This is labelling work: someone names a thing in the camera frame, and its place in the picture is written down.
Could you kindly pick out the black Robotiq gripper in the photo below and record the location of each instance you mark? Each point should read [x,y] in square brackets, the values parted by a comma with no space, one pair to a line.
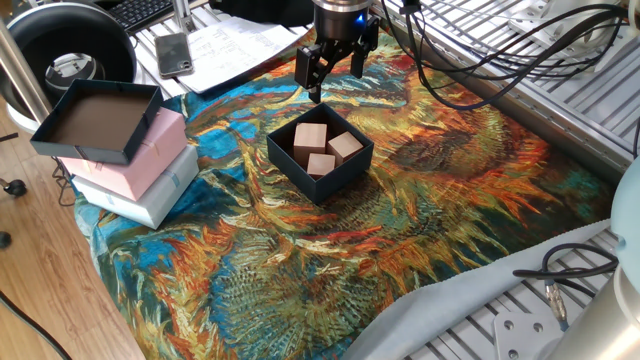
[340,25]

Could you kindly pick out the light wooden cube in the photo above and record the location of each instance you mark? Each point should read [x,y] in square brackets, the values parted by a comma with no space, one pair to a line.
[310,137]
[321,164]
[345,145]

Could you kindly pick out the dark blue gift box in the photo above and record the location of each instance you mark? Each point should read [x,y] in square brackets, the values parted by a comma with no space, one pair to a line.
[290,167]

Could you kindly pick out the silver grey UR5 robot arm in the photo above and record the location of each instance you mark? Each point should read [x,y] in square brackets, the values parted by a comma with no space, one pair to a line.
[625,210]

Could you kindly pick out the pink gift box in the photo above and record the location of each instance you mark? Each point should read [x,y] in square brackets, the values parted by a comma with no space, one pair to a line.
[150,160]

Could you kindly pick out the white gift box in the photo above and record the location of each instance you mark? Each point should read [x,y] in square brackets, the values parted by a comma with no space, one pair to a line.
[150,205]

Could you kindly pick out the dark blue box lid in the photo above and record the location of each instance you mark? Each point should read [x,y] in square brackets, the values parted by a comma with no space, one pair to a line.
[100,120]

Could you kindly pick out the black fabric bag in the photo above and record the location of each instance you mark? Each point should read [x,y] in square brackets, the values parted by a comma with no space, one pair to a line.
[260,10]

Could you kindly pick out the white printed paper sheet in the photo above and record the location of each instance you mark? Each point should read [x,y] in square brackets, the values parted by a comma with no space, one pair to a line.
[235,50]

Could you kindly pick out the black smartphone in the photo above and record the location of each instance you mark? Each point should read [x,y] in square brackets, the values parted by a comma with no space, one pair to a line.
[173,55]

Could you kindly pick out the sunflower painting print cloth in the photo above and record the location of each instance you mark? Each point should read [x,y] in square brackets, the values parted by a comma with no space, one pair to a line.
[400,225]

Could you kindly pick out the black computer keyboard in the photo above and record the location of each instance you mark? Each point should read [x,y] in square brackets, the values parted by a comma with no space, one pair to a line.
[140,12]

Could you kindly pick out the grey perforated metal plate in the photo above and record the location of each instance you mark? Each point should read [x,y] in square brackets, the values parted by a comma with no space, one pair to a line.
[550,25]

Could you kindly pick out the black chair caster wheel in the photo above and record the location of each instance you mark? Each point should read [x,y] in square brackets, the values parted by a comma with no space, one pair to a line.
[16,188]
[4,240]

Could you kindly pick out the silver metal stand post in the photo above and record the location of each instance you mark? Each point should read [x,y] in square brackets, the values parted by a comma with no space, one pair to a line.
[182,12]

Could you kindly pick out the aluminium table frame rail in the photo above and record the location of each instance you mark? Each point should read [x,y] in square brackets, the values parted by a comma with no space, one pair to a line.
[550,117]

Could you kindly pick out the silver aluminium frame post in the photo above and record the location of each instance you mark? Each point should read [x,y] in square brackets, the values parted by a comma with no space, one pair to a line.
[19,75]

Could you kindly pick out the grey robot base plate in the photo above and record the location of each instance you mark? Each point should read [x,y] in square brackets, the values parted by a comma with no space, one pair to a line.
[522,345]

